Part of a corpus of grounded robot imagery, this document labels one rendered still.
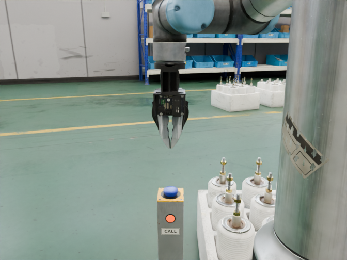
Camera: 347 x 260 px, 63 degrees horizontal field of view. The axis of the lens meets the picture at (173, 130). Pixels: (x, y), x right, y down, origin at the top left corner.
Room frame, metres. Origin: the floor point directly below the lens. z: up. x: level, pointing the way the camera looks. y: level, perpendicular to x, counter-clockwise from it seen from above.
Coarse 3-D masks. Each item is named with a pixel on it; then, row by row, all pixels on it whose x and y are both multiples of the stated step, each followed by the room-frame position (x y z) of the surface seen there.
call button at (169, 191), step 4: (164, 188) 0.68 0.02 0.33; (168, 188) 0.68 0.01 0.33; (172, 188) 0.68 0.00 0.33; (176, 188) 0.68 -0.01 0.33; (164, 192) 0.67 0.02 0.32; (168, 192) 0.66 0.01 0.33; (172, 192) 0.66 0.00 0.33; (176, 192) 0.67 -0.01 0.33; (168, 196) 0.67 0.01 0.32; (172, 196) 0.67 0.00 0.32
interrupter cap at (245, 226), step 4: (228, 216) 0.67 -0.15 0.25; (224, 220) 0.65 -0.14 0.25; (228, 220) 0.65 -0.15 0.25; (244, 220) 0.65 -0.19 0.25; (224, 224) 0.63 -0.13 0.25; (228, 224) 0.63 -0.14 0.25; (244, 224) 0.63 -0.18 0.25; (248, 224) 0.63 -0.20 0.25; (224, 228) 0.62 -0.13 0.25; (228, 228) 0.62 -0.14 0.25; (232, 228) 0.62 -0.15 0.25; (236, 228) 0.62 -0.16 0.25; (240, 228) 0.62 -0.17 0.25; (244, 228) 0.62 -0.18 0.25; (248, 228) 0.62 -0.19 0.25; (232, 232) 0.60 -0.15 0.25; (236, 232) 0.60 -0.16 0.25; (240, 232) 0.60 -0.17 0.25; (244, 232) 0.60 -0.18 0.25
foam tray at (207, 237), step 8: (200, 192) 0.93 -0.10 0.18; (240, 192) 0.93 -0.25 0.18; (272, 192) 0.93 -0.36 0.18; (200, 200) 0.87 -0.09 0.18; (200, 208) 0.82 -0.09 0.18; (208, 208) 0.82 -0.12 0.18; (200, 216) 0.81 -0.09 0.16; (208, 216) 0.78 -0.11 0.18; (248, 216) 0.80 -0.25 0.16; (200, 224) 0.80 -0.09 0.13; (208, 224) 0.74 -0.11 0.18; (200, 232) 0.79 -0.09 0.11; (208, 232) 0.70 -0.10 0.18; (216, 232) 0.70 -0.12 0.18; (256, 232) 0.70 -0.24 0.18; (200, 240) 0.78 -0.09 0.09; (208, 240) 0.66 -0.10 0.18; (200, 248) 0.77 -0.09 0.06; (208, 248) 0.63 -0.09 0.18; (200, 256) 0.76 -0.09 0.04; (208, 256) 0.60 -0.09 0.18; (216, 256) 0.60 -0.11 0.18
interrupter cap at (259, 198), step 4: (256, 196) 0.77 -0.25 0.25; (260, 196) 0.77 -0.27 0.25; (272, 196) 0.78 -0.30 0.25; (256, 200) 0.75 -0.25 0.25; (260, 200) 0.75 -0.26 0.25; (272, 200) 0.76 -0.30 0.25; (260, 204) 0.73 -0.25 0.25; (264, 204) 0.73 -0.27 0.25; (268, 204) 0.73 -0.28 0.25; (272, 204) 0.73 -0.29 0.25
